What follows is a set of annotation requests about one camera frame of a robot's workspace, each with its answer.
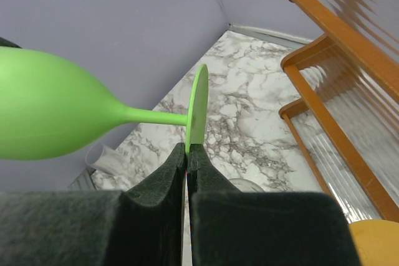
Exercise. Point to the yellow plastic wine glass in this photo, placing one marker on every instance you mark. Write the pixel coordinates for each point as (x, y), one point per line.
(376, 241)

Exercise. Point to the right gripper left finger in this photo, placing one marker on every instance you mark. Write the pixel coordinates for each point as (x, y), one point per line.
(141, 226)

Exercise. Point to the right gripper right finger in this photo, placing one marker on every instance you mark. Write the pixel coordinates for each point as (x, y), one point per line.
(231, 227)

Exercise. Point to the clear wine glass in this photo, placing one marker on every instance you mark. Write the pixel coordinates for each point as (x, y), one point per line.
(103, 158)

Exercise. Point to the wooden two-tier rack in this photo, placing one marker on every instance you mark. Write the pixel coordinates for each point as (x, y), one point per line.
(346, 118)

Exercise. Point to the green plastic wine glass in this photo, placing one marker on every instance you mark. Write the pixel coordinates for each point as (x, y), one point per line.
(51, 107)

